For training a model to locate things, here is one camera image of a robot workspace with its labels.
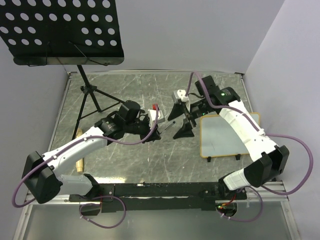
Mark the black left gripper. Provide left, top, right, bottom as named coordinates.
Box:
left=124, top=115, right=161, bottom=144

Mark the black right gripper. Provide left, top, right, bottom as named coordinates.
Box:
left=167, top=97, right=215, bottom=140

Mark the white marker pen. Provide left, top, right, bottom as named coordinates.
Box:
left=164, top=121, right=176, bottom=131

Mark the yellow framed small whiteboard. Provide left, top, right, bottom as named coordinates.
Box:
left=199, top=115, right=249, bottom=159

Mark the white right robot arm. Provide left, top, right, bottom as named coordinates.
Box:
left=168, top=76, right=290, bottom=199

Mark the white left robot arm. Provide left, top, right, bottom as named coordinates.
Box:
left=21, top=100, right=165, bottom=204

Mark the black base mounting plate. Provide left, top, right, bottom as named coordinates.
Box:
left=69, top=182, right=247, bottom=213

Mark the wooden rolling pin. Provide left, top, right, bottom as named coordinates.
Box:
left=75, top=128, right=85, bottom=174

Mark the black perforated music stand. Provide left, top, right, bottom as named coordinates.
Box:
left=0, top=0, right=146, bottom=141

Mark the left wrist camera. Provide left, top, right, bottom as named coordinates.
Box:
left=147, top=103, right=166, bottom=127

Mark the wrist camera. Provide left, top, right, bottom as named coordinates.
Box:
left=147, top=103, right=166, bottom=127
left=172, top=89, right=190, bottom=104

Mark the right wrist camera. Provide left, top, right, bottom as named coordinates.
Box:
left=172, top=89, right=190, bottom=104

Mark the wire whiteboard easel stand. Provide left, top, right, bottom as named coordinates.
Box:
left=205, top=153, right=242, bottom=163

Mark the aluminium rail frame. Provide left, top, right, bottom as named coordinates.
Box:
left=12, top=71, right=301, bottom=240

